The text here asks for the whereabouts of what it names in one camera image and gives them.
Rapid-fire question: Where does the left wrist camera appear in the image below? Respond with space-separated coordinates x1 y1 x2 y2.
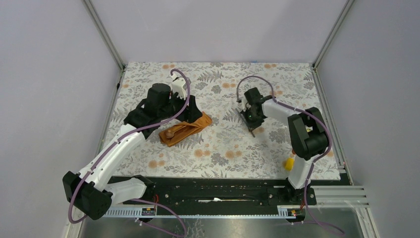
171 74 190 100

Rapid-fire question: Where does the yellow toy block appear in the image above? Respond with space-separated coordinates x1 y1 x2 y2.
283 158 294 171

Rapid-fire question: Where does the floral tablecloth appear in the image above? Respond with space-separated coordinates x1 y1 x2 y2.
105 62 320 179

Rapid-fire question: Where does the orange cloth napkin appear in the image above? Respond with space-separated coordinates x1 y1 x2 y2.
159 112 212 147

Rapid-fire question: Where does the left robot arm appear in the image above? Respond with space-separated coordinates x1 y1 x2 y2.
62 82 202 224

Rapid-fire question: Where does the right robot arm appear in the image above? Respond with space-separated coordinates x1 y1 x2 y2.
237 87 331 204

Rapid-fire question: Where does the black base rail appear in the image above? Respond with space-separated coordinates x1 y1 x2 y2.
108 176 317 218

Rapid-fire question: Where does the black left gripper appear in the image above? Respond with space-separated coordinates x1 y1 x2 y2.
159 89 203 123

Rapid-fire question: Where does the dark metal utensil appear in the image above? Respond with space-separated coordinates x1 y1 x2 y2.
239 111 256 138

